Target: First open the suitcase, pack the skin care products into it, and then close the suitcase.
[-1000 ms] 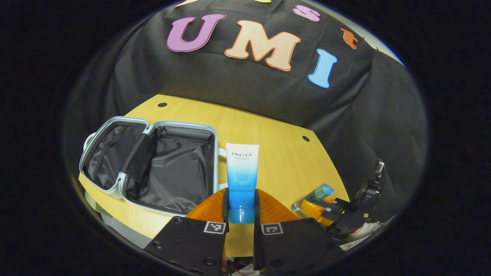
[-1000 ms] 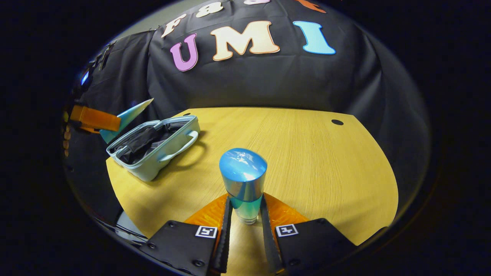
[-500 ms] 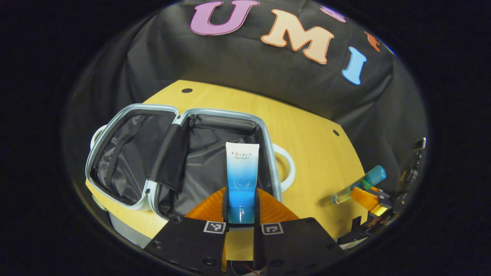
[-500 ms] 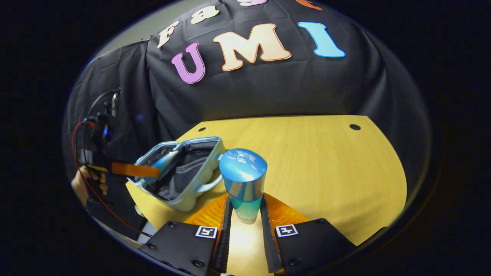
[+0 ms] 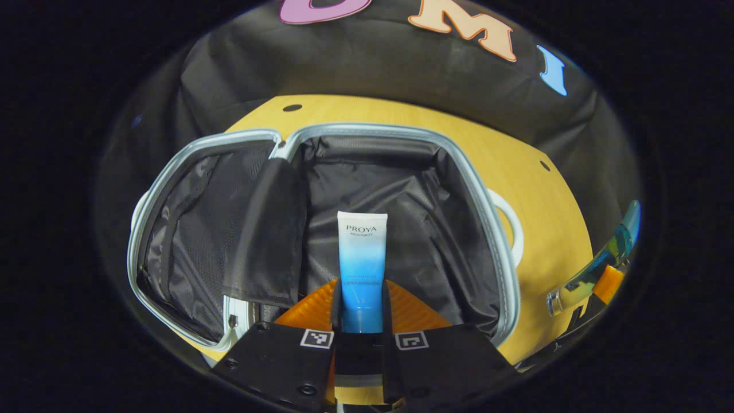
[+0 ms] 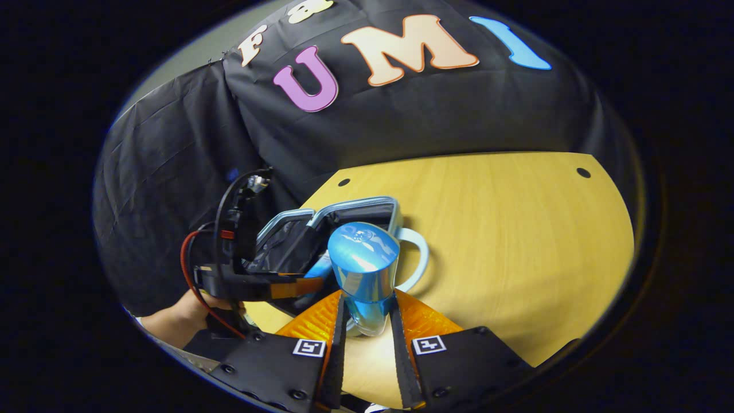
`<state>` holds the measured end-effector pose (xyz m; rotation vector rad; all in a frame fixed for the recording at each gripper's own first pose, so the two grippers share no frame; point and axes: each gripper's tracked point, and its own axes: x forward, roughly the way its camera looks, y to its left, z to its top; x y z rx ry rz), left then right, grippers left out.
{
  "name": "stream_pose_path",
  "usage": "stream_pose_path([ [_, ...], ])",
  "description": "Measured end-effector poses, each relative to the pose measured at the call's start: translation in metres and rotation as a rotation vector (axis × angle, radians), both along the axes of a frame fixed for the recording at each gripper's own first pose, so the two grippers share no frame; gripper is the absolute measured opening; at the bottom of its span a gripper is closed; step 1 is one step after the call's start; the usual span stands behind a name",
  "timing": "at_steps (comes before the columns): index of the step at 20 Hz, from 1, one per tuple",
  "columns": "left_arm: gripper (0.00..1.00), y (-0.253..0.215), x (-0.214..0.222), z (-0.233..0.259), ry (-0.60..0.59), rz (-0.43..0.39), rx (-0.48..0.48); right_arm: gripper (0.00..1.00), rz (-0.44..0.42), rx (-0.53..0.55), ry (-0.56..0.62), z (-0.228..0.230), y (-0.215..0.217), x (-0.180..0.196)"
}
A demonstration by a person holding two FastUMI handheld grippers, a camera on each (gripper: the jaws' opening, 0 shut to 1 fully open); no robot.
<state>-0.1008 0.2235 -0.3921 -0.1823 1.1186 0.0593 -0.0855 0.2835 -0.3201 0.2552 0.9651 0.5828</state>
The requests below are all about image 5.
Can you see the white and blue cream tube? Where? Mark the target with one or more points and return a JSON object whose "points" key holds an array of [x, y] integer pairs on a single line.
{"points": [[362, 258]]}

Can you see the black backdrop cloth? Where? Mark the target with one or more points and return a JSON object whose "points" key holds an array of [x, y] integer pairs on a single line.
{"points": [[373, 69]]}

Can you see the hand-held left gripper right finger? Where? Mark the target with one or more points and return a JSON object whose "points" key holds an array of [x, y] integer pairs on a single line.
{"points": [[453, 367]]}

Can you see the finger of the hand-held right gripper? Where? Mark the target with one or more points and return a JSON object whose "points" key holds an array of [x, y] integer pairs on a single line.
{"points": [[609, 284]]}

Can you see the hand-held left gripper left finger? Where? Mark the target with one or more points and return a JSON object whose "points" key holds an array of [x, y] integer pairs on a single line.
{"points": [[287, 367]]}

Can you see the clear bottle with blue cap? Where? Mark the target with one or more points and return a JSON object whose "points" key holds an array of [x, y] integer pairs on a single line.
{"points": [[596, 267]]}

